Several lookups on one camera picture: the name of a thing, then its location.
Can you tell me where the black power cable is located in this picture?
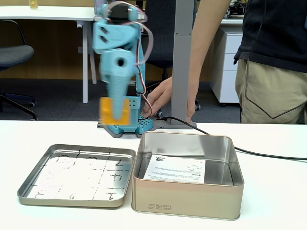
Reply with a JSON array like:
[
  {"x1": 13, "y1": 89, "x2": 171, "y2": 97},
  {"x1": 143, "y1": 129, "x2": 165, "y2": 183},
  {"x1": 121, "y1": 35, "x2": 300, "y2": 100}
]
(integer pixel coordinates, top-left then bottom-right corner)
[{"x1": 162, "y1": 116, "x2": 307, "y2": 161}]

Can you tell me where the gold metal tin box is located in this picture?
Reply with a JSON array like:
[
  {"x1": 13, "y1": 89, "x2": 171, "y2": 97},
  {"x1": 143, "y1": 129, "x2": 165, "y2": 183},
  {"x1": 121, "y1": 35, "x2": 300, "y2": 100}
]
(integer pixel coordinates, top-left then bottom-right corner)
[{"x1": 130, "y1": 130, "x2": 245, "y2": 221}]

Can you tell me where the base servo wire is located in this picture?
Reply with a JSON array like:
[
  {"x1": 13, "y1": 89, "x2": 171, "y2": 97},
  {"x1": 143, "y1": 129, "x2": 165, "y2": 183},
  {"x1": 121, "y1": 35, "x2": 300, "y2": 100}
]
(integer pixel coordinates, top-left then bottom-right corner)
[{"x1": 134, "y1": 38, "x2": 154, "y2": 116}]

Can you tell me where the numbered metal tin lid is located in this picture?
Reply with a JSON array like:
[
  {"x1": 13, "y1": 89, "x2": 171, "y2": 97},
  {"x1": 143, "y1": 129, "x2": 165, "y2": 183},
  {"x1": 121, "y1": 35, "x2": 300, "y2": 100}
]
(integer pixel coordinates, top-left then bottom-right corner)
[{"x1": 16, "y1": 143, "x2": 137, "y2": 209}]

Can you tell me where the person's hand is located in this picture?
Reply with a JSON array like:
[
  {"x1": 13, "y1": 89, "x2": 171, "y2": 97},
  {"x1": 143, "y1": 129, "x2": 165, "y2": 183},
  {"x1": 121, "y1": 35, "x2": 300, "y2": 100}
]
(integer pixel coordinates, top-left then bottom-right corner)
[{"x1": 141, "y1": 76, "x2": 174, "y2": 119}]

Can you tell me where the grey office chair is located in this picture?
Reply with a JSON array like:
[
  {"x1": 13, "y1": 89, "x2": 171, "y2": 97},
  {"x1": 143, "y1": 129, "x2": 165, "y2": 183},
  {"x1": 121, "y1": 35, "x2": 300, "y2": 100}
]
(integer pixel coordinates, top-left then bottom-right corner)
[{"x1": 0, "y1": 20, "x2": 38, "y2": 121}]

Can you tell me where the white desk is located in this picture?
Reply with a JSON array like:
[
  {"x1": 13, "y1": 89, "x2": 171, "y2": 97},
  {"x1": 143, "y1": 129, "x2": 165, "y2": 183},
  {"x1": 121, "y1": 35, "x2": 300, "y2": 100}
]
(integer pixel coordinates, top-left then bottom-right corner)
[{"x1": 0, "y1": 5, "x2": 103, "y2": 104}]

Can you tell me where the grey table leg column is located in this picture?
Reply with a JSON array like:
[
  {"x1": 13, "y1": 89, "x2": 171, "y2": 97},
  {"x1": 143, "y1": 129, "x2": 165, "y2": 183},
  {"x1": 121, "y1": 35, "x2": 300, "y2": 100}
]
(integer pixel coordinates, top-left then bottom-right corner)
[{"x1": 153, "y1": 0, "x2": 198, "y2": 130}]

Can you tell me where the yellow lego block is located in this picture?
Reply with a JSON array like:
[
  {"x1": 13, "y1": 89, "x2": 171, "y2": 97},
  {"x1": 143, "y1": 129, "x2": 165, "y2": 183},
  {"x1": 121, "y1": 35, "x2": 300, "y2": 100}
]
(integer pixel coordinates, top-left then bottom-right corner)
[{"x1": 99, "y1": 96, "x2": 132, "y2": 126}]

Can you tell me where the person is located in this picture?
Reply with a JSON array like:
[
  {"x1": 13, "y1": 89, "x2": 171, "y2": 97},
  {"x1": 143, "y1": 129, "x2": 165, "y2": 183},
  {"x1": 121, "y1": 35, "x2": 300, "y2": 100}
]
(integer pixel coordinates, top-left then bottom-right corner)
[{"x1": 233, "y1": 0, "x2": 307, "y2": 125}]

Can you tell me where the printed white paper sheet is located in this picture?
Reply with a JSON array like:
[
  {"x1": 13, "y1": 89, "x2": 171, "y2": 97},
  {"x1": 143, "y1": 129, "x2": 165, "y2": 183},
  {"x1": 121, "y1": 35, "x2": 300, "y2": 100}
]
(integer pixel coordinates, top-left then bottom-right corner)
[{"x1": 143, "y1": 154, "x2": 207, "y2": 185}]

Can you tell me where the wrist servo wire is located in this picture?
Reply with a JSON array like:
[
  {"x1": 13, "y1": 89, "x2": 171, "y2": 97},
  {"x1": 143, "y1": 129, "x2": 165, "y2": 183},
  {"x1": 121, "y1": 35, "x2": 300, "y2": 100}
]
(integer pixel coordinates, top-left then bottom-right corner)
[{"x1": 137, "y1": 23, "x2": 154, "y2": 63}]

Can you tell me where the white drawer cabinet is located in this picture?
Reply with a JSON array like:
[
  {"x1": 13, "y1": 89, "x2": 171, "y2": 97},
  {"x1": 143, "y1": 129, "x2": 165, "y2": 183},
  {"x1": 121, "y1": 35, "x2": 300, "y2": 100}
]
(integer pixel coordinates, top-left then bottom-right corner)
[{"x1": 209, "y1": 18, "x2": 244, "y2": 108}]

